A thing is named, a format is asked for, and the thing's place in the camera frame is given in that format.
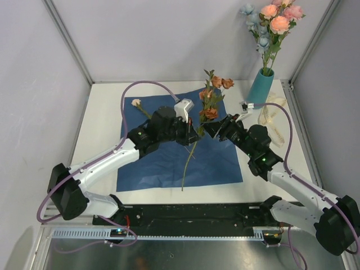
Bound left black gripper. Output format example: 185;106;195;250
158;115;201;146

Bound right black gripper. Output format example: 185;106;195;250
200;114;255;158

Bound brown flower stem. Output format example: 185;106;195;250
181;70;234;189

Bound blue wrapping paper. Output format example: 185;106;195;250
116;89;243;193

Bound single cream rosebud stem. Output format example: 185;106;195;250
131;98;151;119

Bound cream printed ribbon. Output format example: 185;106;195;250
258;92;287;148

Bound blue flower stem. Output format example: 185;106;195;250
240;4;272;75

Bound pink flower stem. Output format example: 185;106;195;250
262;1;305;69

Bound peach rose stem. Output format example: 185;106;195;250
259;1;290;77

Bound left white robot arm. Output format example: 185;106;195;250
48;100;200;225

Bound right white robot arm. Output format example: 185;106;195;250
202;115;359;256

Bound teal conical vase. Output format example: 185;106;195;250
245;67;275;104

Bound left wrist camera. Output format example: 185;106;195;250
174;98;194;123

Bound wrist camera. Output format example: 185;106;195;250
238;101;254;121
174;98;194;123

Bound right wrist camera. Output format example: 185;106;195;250
238;101;254;121

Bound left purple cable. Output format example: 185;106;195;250
36;80;181;224

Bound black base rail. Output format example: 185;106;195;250
92;202;284;239

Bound aluminium frame rails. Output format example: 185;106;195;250
42;0;360;270

